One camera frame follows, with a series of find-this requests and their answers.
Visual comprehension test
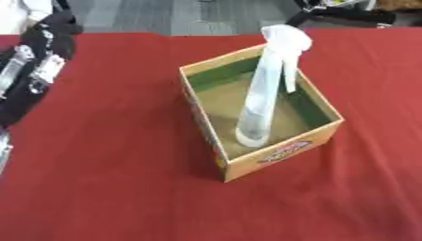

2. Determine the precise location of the black tripod base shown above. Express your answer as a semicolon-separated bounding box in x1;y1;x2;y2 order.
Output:
284;0;398;28

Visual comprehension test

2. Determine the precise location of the white spray bottle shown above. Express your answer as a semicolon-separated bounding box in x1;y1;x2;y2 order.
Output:
234;24;314;148

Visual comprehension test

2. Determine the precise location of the tan cardboard box green inside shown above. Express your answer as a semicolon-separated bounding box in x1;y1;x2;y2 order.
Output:
178;43;347;184

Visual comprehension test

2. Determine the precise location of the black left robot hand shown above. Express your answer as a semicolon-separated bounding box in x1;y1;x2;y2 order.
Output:
0;11;85;128

